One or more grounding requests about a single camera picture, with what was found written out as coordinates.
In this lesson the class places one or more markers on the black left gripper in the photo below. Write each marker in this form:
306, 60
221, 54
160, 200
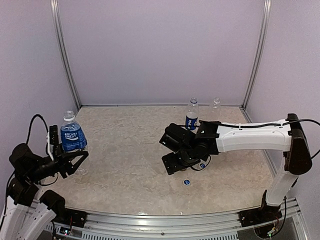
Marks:
62, 161

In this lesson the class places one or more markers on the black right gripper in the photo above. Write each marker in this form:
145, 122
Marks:
172, 166

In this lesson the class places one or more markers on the short bottle blue label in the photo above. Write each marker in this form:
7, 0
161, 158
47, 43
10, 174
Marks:
72, 136

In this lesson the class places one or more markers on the white blue short-bottle cap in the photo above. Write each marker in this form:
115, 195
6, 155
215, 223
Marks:
186, 182

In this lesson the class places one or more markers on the blue white bottle cap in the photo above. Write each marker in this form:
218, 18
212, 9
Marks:
201, 166

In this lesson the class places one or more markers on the water bottle blue cap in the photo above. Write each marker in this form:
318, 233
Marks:
192, 114

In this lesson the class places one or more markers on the clear bottle blue label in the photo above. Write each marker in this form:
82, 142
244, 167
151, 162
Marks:
214, 110

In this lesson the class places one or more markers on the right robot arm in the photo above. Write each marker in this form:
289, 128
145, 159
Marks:
214, 137

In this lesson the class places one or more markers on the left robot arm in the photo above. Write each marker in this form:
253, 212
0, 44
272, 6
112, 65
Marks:
19, 221

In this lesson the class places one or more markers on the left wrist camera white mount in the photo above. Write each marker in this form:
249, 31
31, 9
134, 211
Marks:
52, 141

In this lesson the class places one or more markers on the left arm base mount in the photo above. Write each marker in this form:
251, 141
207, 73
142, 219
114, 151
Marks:
64, 215

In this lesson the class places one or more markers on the aluminium front rail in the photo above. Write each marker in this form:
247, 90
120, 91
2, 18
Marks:
226, 225

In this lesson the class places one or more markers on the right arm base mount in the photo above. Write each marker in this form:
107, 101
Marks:
261, 214

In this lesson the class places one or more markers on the aluminium corner post left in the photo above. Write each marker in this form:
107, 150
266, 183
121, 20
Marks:
54, 4

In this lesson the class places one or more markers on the aluminium corner post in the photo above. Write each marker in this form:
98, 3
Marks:
258, 53
54, 4

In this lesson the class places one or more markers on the aluminium corner post right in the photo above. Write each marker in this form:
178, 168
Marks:
258, 53

